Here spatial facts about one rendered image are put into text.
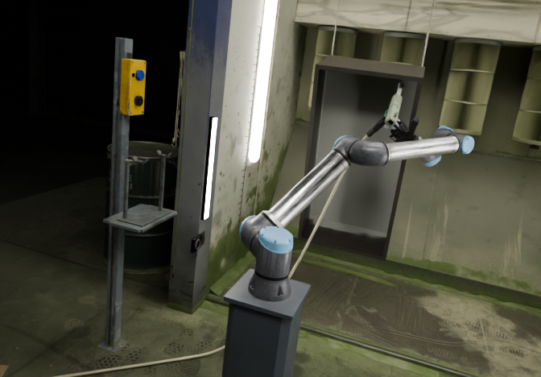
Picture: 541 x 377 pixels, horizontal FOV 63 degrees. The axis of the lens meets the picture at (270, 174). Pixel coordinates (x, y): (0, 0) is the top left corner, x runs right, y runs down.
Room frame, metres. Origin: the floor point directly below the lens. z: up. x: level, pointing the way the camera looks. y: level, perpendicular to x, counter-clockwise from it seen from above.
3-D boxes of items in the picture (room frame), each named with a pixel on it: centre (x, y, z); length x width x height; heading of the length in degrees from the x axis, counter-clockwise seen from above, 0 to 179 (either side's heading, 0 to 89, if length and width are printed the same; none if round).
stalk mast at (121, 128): (2.13, 0.76, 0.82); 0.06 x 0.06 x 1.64; 72
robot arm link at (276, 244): (1.78, -0.05, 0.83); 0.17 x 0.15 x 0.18; 26
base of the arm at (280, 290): (1.77, -0.06, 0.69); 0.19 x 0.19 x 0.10
